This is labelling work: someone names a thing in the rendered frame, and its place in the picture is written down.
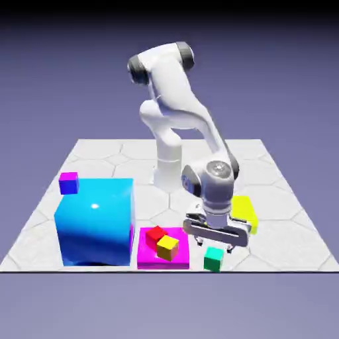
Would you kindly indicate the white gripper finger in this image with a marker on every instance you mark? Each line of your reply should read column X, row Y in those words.
column 199, row 240
column 229, row 248

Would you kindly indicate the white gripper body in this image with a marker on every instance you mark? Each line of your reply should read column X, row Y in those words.
column 215, row 233

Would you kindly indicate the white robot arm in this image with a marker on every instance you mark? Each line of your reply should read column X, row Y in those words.
column 173, row 87

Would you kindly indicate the small green cube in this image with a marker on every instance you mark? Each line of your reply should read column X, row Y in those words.
column 213, row 259

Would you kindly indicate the small yellow cube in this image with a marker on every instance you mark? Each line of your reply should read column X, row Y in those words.
column 167, row 247

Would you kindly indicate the small red cube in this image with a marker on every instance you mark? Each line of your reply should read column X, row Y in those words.
column 155, row 235

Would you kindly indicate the small purple cube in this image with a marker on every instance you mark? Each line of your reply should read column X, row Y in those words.
column 68, row 183

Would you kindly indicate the large magenta box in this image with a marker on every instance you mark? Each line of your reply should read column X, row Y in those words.
column 169, row 261

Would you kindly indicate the large yellow box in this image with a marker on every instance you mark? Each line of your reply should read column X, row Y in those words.
column 245, row 212

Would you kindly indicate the large blue box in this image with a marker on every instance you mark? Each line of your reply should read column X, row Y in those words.
column 94, row 221

